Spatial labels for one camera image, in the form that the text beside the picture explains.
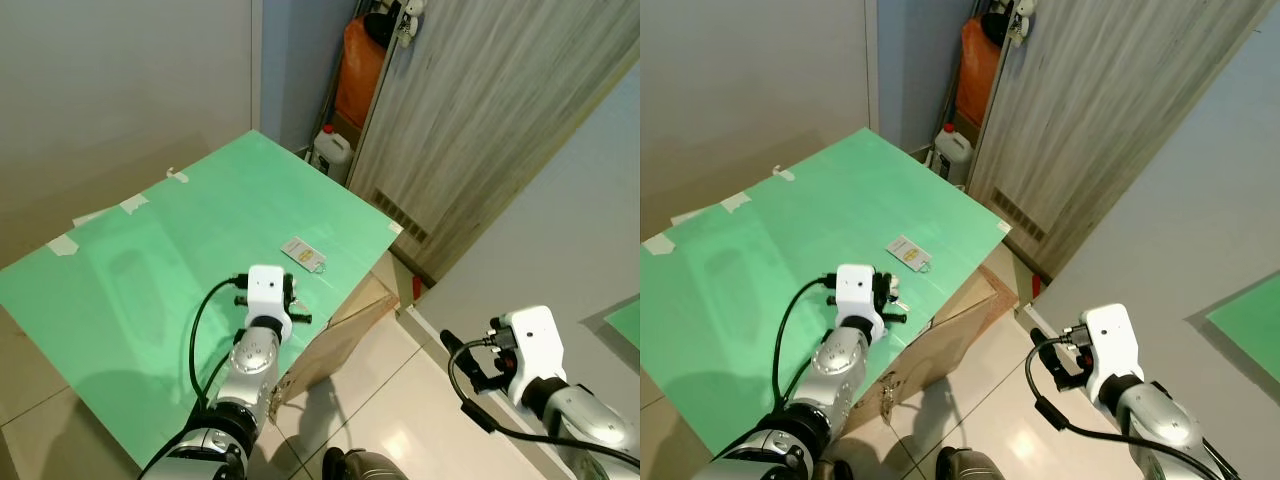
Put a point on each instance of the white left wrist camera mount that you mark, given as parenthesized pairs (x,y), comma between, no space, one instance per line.
(856,292)
(266,292)

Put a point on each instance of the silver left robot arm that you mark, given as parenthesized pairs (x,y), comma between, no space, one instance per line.
(245,365)
(835,365)

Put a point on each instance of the large green board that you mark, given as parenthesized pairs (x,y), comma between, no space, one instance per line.
(150,280)
(760,300)

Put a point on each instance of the grey wood-grain door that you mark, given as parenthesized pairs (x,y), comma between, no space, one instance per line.
(480,110)
(1090,100)

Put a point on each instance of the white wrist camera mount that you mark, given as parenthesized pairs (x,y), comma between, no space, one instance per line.
(266,292)
(535,345)
(856,292)
(1112,345)

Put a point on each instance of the white plastic jug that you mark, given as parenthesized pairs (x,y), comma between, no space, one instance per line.
(332,155)
(953,153)

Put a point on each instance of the small green sheet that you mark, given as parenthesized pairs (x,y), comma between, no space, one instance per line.
(628,325)
(1250,315)

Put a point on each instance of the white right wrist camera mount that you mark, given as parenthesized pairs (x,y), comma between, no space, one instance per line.
(535,345)
(1112,345)

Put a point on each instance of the orange bag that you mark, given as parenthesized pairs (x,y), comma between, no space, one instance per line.
(975,75)
(357,75)

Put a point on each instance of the door vent grille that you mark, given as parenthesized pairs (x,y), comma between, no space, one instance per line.
(402,216)
(1018,214)

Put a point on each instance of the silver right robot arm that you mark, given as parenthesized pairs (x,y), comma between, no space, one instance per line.
(590,425)
(1170,425)

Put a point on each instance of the brown cardboard box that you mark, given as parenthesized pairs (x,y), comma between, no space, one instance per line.
(340,335)
(950,335)

